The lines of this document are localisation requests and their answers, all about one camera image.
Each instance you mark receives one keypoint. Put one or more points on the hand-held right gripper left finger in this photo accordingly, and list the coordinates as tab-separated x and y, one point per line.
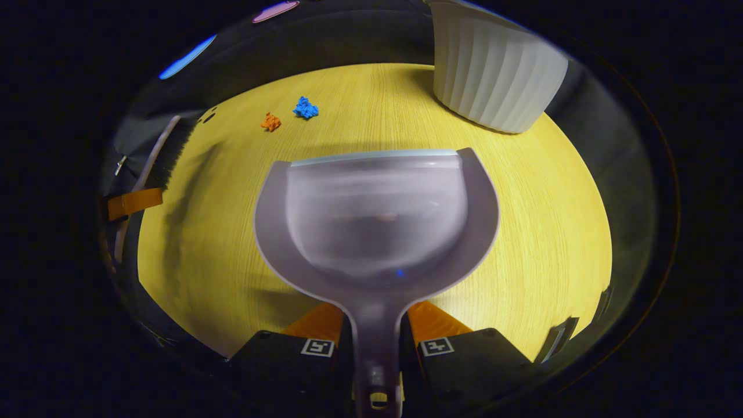
278	366

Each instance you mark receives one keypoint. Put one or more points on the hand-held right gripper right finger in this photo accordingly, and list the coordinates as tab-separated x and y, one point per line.
464	371

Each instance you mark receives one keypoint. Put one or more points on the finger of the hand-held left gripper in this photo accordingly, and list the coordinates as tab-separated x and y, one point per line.
136	202

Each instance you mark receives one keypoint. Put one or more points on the small pink broom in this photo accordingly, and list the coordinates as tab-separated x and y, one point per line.
152	157

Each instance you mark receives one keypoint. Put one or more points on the orange paper trash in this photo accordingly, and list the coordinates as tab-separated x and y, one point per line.
270	122

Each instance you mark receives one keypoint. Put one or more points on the pink dustpan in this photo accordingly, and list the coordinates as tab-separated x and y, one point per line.
377	220

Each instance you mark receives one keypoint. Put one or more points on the blue paper trash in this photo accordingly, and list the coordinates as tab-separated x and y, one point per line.
305	108

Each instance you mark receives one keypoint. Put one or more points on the white ribbed garbage bin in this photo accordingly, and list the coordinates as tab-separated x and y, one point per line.
493	75

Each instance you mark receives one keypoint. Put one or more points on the yellow wooden desktop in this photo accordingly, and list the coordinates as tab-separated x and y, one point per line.
232	232

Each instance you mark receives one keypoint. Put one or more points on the silver metal clip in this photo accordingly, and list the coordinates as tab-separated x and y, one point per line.
120	165

